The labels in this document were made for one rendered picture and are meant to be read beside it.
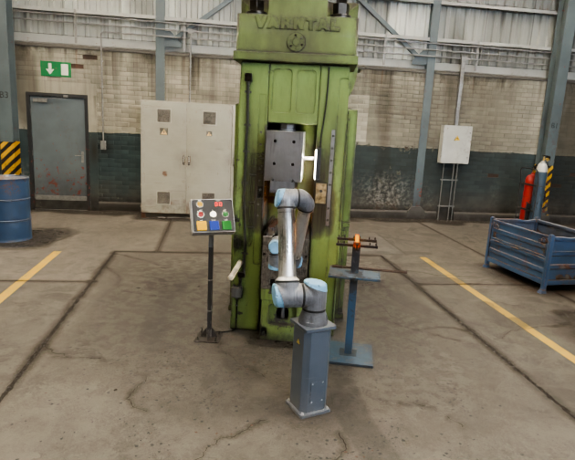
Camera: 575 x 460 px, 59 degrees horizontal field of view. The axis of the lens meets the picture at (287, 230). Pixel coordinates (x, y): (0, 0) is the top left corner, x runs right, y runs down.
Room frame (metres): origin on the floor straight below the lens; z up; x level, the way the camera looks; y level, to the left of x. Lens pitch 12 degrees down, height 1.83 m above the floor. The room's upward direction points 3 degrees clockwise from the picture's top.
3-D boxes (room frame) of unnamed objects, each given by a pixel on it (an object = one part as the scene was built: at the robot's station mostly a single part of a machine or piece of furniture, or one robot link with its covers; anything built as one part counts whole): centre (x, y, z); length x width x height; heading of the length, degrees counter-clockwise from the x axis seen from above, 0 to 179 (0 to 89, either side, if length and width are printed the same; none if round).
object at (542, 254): (6.46, -3.29, 0.36); 1.20 x 0.80 x 0.72; 14
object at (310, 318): (3.06, -0.19, 0.65); 0.19 x 0.19 x 0.10
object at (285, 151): (4.32, 0.01, 1.56); 0.42 x 0.39 x 0.40; 176
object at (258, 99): (4.49, 0.33, 1.15); 0.44 x 0.26 x 2.30; 176
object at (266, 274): (4.33, -0.01, 0.69); 0.56 x 0.38 x 0.45; 176
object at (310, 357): (3.06, -0.19, 0.30); 0.22 x 0.22 x 0.60; 28
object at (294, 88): (4.47, -0.01, 2.06); 0.44 x 0.41 x 0.47; 176
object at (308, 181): (4.64, -0.02, 1.37); 0.41 x 0.10 x 0.91; 86
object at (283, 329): (4.33, -0.01, 0.23); 0.55 x 0.37 x 0.47; 176
